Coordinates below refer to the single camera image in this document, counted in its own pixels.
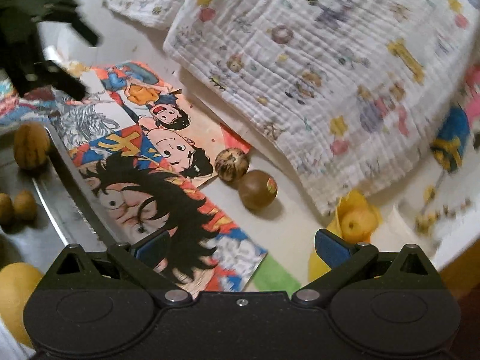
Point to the dry flower twig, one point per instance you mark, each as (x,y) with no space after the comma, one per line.
(428,217)

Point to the yellow fruit in bowl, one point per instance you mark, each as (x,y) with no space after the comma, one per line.
(358,225)

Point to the striped tan melon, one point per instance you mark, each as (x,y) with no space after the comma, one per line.
(31,146)

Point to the colourful cartoon poster mat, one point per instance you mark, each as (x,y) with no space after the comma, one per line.
(145,152)

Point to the dark striped round fruit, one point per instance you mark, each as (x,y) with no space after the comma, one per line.
(231,164)

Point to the yellow plastic bowl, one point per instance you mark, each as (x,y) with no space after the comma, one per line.
(325,253)

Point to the cartoon print cloth right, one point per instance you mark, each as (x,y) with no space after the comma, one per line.
(351,92)

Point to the yellow lemon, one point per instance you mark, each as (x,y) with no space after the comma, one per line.
(18,281)

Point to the brown round fruit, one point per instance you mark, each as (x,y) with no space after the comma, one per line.
(257,190)

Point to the metal tray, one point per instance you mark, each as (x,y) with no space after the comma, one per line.
(68,212)

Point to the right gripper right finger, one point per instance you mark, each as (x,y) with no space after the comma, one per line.
(353,263)

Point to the colourful cartoon wall drawing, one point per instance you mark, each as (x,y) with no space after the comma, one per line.
(461,124)

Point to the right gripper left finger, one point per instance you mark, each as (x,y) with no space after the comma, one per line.
(123,265)

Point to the small brown fruit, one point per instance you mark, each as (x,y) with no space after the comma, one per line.
(6,208)
(25,206)

